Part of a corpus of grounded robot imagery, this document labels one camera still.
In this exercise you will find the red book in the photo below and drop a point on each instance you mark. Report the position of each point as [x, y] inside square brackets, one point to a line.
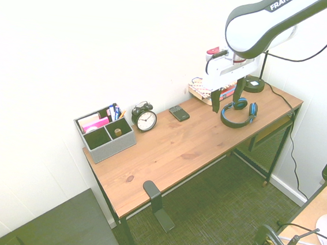
[229, 92]

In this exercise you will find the black desk lamp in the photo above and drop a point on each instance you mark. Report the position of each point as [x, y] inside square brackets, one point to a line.
[253, 87]

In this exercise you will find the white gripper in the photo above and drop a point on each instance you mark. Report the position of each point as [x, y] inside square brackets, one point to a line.
[229, 72]

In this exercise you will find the pink sticky notes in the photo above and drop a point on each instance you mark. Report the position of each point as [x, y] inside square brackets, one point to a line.
[95, 125]

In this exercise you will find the black smartphone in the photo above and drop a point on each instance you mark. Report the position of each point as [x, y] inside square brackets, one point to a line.
[179, 114]

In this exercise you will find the black metal headphone hanger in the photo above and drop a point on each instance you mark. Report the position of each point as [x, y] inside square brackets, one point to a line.
[152, 189]

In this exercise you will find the black twin-bell alarm clock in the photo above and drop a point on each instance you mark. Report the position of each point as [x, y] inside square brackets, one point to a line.
[146, 120]

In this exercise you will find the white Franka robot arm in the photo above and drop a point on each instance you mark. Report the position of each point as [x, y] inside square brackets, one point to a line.
[247, 29]

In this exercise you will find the grey fabric organizer box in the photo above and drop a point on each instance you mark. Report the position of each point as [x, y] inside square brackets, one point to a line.
[111, 148]

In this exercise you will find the striped fabric pouch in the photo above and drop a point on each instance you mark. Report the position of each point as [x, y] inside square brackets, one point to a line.
[197, 87]

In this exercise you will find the wooden desk with black frame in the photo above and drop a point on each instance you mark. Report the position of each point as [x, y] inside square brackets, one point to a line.
[179, 141]

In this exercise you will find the black and blue headphone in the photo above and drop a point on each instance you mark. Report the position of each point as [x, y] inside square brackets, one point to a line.
[233, 124]

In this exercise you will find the beige notepad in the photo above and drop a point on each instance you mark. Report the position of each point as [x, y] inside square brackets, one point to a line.
[90, 119]

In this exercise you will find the bundle of pens and markers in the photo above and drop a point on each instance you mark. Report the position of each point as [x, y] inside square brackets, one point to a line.
[114, 112]

